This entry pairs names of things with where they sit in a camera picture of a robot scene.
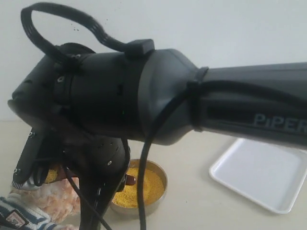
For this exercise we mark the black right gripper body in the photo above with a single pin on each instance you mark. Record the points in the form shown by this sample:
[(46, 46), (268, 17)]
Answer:
[(100, 166)]

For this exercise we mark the dark brown wooden spoon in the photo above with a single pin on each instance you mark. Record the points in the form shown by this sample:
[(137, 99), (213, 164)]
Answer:
[(130, 179)]

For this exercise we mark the beige teddy bear striped sweater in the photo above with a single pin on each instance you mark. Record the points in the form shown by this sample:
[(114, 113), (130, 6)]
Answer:
[(43, 209)]

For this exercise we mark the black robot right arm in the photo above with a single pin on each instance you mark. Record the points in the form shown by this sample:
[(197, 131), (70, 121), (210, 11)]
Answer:
[(83, 107)]

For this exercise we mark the yellow millet grains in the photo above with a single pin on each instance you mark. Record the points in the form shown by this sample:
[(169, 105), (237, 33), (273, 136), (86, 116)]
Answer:
[(153, 189)]

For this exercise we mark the stainless steel bowl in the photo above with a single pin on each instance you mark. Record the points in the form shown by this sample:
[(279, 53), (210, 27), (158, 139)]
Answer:
[(151, 208)]

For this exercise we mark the white rectangular plastic tray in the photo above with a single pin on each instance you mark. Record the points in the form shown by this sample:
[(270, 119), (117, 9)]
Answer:
[(271, 176)]

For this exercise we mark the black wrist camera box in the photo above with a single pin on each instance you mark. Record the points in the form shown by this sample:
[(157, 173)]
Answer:
[(31, 170)]

